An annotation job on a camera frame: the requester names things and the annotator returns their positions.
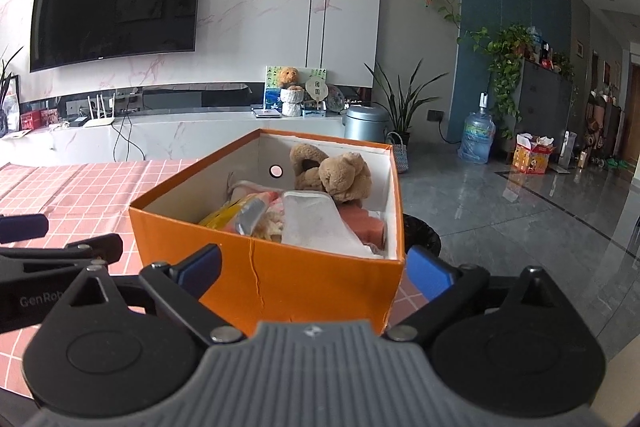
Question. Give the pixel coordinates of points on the green plant in glass vase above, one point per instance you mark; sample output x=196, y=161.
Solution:
x=4, y=87

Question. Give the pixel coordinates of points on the clear plastic bag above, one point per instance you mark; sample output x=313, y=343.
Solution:
x=311, y=220

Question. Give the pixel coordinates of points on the small brown teddy bear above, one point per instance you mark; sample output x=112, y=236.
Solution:
x=292, y=93

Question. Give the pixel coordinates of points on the brown plush toy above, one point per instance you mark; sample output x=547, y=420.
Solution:
x=345, y=177

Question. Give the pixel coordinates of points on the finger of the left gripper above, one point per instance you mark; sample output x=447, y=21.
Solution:
x=19, y=228
x=107, y=247

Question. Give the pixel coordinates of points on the brown bear-shaped sponge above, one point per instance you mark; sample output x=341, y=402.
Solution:
x=369, y=229

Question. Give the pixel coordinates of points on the white wifi router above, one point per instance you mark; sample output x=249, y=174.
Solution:
x=101, y=111

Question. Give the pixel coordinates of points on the dark grey cabinet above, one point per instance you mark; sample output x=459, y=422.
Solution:
x=543, y=100

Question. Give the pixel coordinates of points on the black wall television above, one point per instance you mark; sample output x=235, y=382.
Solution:
x=68, y=32

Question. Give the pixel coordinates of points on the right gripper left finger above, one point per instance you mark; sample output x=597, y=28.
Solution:
x=123, y=344

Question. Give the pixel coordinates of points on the white marble TV console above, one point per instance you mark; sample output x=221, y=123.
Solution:
x=156, y=137

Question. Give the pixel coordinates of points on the potted green floor plant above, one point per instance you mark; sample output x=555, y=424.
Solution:
x=401, y=99

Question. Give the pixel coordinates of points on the pink checked tablecloth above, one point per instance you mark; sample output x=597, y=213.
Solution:
x=85, y=200

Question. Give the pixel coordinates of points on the orange cardboard box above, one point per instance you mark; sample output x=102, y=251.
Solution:
x=266, y=281

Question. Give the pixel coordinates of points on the red orange gift bag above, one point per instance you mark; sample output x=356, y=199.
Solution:
x=532, y=152

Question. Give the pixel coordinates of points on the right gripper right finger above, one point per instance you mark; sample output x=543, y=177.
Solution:
x=511, y=345

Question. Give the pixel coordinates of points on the grey metal trash bin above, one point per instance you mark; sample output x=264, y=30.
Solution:
x=366, y=123

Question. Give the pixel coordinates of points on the blue water jug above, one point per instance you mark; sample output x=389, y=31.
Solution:
x=477, y=134

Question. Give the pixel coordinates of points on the yellow snack packet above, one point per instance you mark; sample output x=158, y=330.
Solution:
x=241, y=216

